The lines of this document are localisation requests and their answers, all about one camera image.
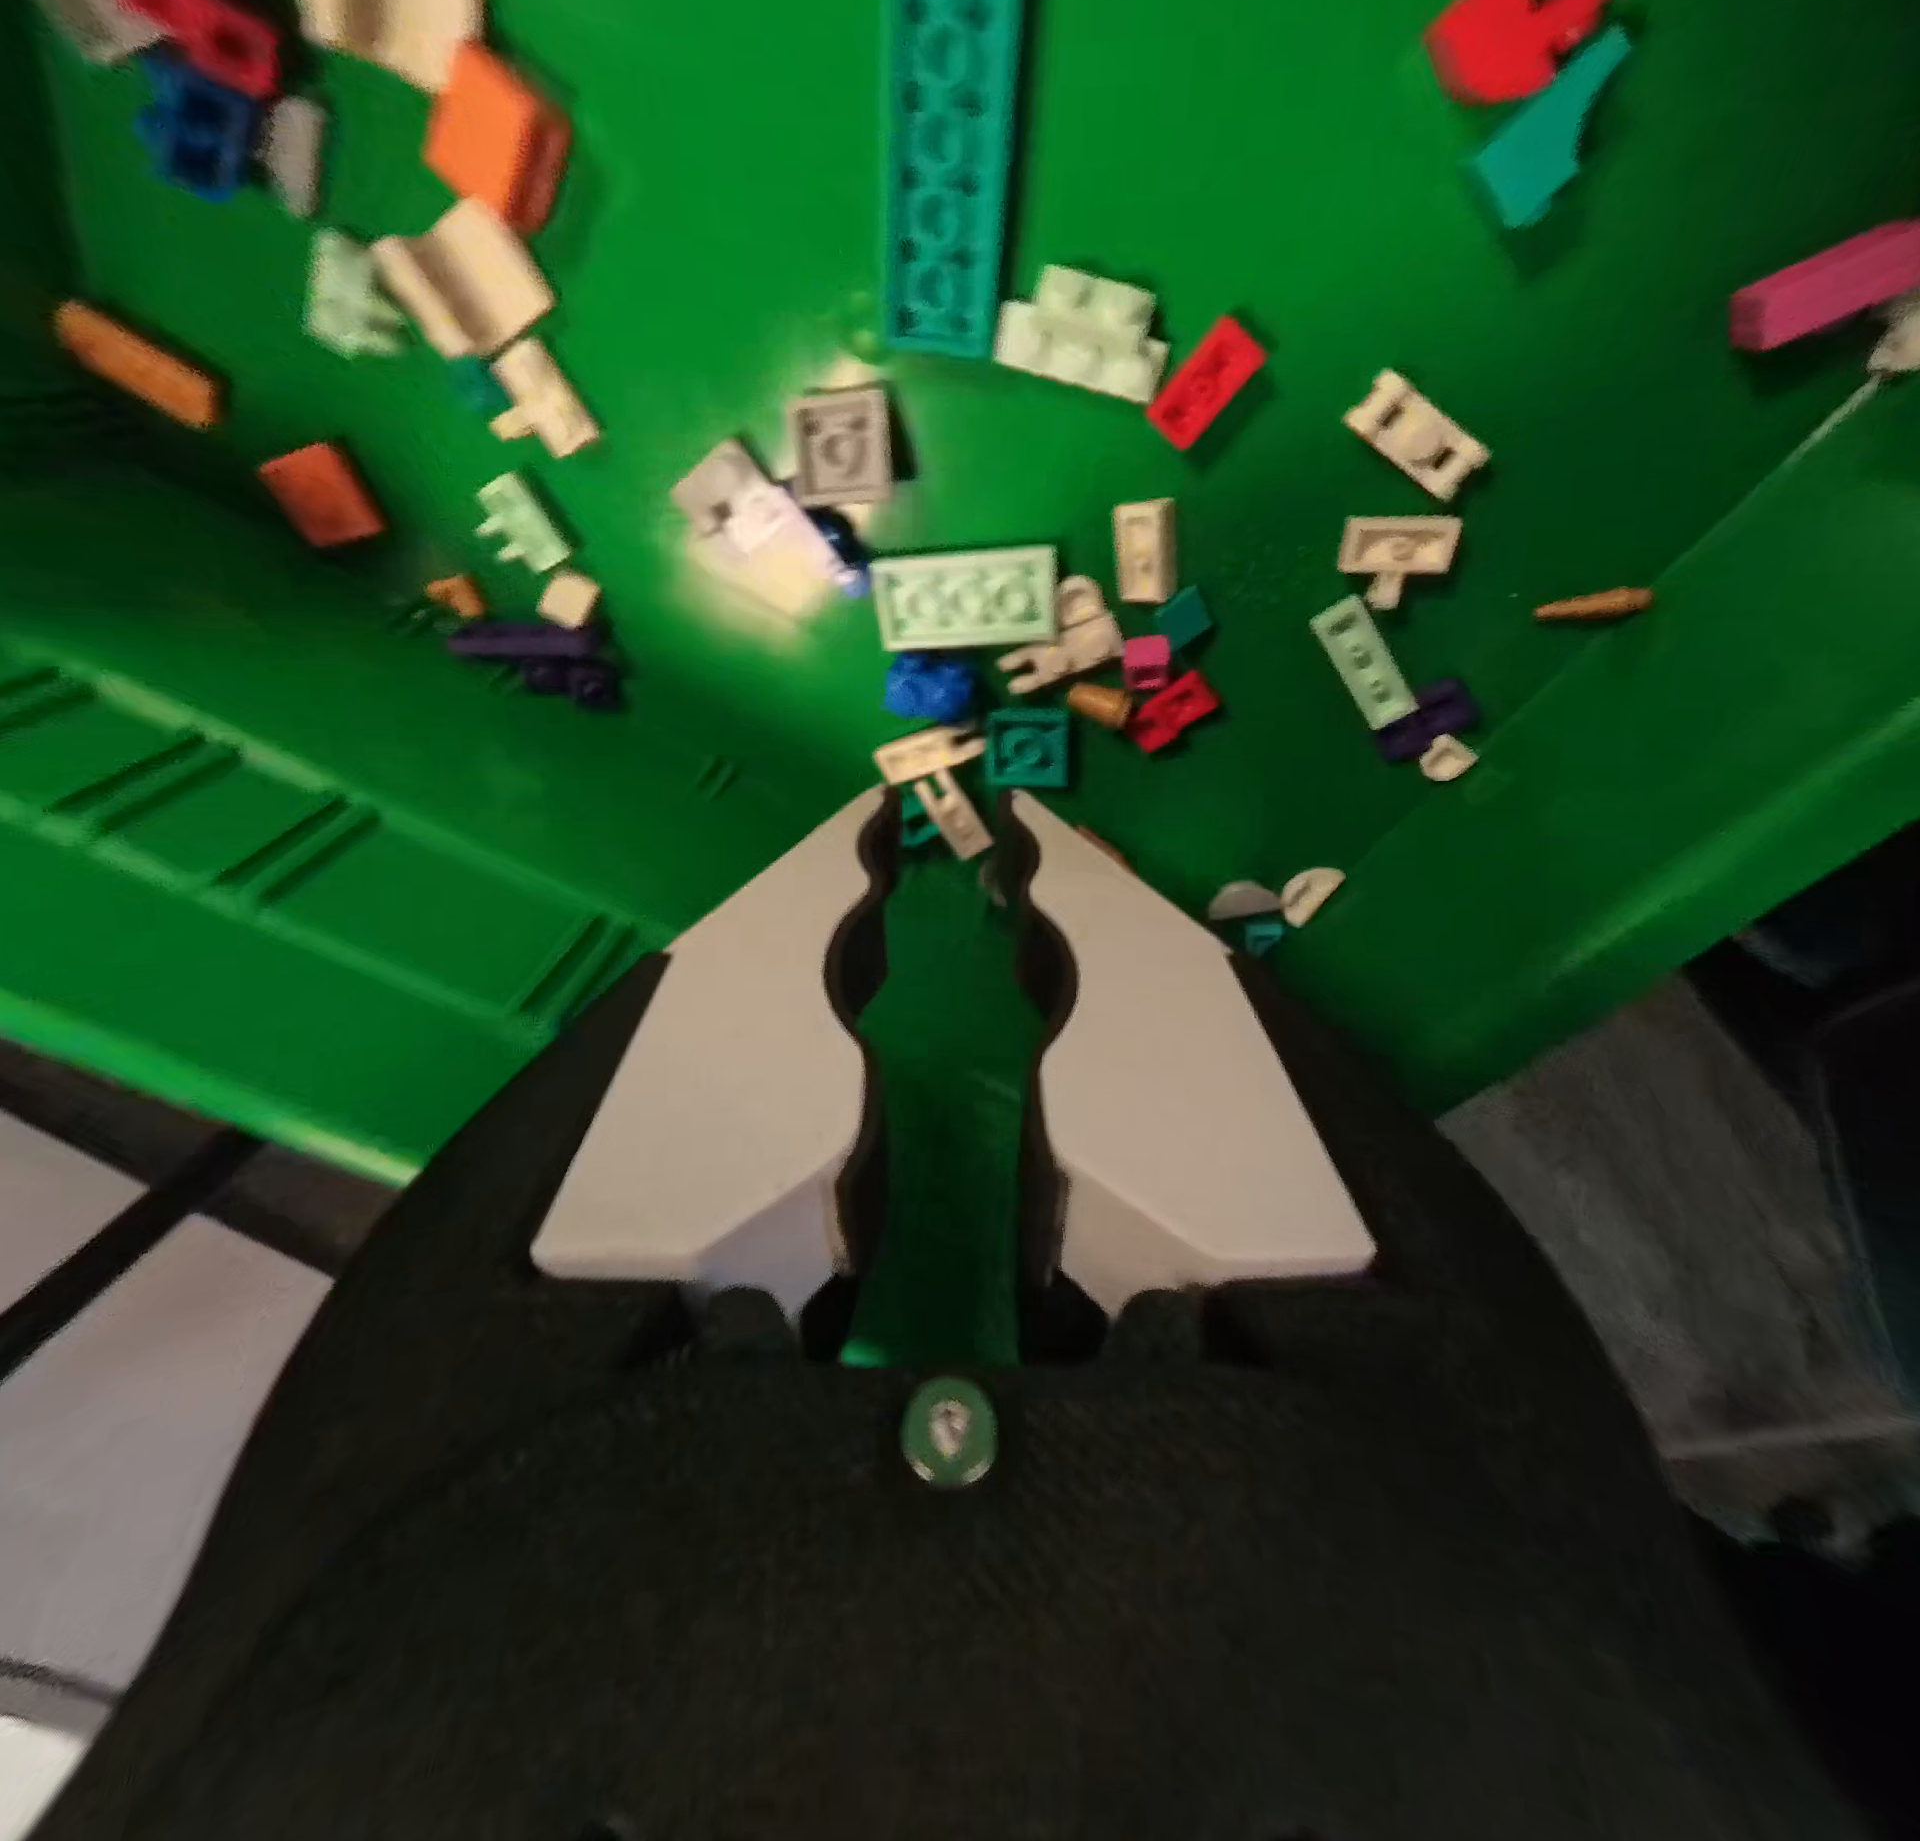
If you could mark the green plastic bin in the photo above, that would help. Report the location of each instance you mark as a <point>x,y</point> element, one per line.
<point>1231,191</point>

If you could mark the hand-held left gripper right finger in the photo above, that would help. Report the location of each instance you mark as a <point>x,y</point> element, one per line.
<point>1186,1106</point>

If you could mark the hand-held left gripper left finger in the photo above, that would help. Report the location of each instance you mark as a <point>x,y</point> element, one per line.
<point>720,1106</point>

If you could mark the pile of lego pieces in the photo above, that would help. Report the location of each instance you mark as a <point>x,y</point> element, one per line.
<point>960,596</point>

